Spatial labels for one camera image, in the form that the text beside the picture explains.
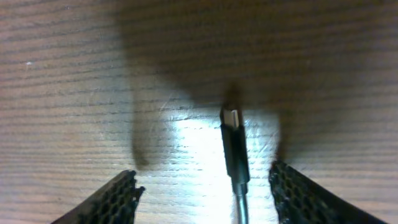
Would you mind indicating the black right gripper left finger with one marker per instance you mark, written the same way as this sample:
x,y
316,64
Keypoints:
x,y
115,202

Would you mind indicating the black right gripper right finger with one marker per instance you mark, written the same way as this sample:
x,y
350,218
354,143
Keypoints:
x,y
299,200

